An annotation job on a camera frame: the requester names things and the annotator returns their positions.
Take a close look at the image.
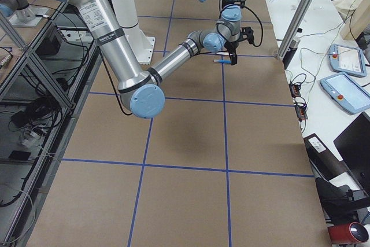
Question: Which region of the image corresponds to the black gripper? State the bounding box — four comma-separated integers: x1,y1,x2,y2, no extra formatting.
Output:
224,41,239,65

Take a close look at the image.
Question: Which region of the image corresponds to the blue marker pen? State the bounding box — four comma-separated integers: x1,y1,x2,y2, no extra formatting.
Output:
213,59,231,64

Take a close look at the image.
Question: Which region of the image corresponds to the white marker red cap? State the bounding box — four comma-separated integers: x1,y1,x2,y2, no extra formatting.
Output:
216,51,229,56

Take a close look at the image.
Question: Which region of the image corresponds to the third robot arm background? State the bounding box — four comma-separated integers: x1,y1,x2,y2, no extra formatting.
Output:
1,0,41,27

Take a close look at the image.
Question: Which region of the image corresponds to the orange electronics board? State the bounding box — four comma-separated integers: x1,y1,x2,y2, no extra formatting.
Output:
288,83,308,121

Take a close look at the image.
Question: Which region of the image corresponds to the lower blue teach pendant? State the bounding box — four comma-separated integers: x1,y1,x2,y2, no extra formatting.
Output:
319,72,369,115

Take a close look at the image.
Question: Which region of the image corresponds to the blue teach pendant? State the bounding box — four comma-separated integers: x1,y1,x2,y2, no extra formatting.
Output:
319,72,369,115
328,44,367,78

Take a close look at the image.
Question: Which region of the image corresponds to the upper blue teach pendant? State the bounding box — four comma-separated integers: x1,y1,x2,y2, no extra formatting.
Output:
328,44,367,78

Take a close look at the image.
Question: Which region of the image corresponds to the red cylinder speaker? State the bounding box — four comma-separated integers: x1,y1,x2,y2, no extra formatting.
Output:
327,222,369,245

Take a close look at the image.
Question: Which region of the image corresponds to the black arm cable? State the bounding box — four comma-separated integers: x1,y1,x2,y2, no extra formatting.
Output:
222,3,264,47

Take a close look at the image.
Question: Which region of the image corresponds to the aluminium frame post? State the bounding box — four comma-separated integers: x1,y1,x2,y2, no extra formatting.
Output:
276,0,312,60

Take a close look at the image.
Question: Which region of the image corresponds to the white pedestal column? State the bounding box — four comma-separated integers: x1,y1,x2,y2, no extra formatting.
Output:
111,0,156,65

